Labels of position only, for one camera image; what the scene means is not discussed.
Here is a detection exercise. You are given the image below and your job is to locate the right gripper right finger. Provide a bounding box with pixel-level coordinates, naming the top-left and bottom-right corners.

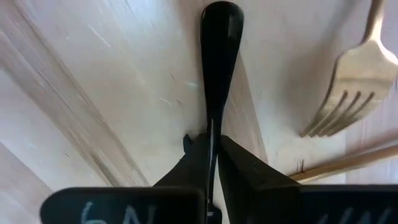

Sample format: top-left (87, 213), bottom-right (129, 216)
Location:
top-left (217, 135), bottom-right (398, 224)

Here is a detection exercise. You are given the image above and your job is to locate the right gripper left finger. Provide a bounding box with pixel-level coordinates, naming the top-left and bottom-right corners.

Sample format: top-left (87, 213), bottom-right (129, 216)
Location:
top-left (40, 133), bottom-right (210, 224)

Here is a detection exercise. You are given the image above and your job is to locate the black fork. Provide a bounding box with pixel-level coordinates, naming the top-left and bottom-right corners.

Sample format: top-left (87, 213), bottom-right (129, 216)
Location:
top-left (200, 1), bottom-right (245, 223)

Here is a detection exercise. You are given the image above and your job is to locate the wooden chopstick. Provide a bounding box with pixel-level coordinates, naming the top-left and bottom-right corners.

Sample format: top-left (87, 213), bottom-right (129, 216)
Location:
top-left (288, 143), bottom-right (398, 185)

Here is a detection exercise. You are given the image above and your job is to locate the gold fork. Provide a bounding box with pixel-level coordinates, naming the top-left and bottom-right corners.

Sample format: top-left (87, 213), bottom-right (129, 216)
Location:
top-left (299, 0), bottom-right (398, 138)

